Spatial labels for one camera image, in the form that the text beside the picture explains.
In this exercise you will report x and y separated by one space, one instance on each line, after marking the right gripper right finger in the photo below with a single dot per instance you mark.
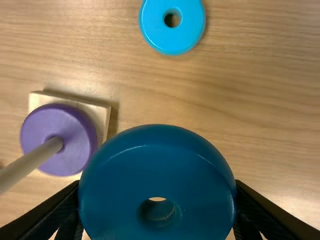
270 220

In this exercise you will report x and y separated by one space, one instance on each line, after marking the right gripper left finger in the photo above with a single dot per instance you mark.
40 220

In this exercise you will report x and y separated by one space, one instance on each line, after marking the wooden peg base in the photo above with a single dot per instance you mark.
100 110

